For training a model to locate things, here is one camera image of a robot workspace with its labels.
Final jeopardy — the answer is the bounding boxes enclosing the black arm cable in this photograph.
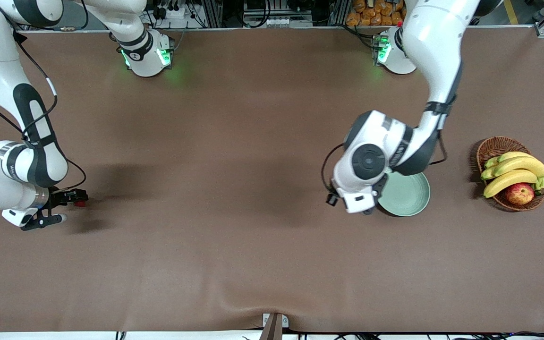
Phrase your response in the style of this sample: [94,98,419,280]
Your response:
[320,102,448,196]
[0,28,87,190]

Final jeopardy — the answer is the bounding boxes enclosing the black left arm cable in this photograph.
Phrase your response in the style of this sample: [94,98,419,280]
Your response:
[320,102,448,196]

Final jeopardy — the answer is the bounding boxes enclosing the red yellow apple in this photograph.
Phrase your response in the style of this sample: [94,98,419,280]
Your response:
[505,183,535,205]

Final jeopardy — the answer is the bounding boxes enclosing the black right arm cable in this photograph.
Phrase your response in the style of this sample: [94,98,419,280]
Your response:
[0,28,87,190]

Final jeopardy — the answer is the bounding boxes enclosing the white terminal block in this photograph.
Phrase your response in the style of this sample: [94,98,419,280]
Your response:
[259,17,296,27]

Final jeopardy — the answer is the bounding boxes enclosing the pale green round plate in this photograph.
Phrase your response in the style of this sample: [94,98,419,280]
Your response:
[377,171,431,217]

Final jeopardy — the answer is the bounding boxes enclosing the yellow banana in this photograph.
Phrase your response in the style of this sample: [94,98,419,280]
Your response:
[481,156,544,191]
[484,151,535,170]
[483,170,540,199]

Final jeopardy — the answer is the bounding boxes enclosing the white power strip black plugs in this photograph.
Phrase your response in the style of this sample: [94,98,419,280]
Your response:
[152,0,198,20]

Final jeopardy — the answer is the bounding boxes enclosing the bag of orange buns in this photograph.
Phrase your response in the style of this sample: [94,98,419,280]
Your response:
[345,0,407,27]

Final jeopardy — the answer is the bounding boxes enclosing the brown wicker basket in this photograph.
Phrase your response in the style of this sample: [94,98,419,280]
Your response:
[476,136,544,212]

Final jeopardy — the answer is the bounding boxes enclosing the brown mount bar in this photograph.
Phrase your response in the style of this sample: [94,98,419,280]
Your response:
[259,314,283,340]

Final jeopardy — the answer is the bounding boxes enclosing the large table cover mat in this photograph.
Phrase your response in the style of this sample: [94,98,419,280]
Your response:
[0,27,544,334]

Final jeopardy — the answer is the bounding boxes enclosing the silver bracket plate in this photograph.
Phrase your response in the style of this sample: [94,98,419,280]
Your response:
[262,313,289,328]

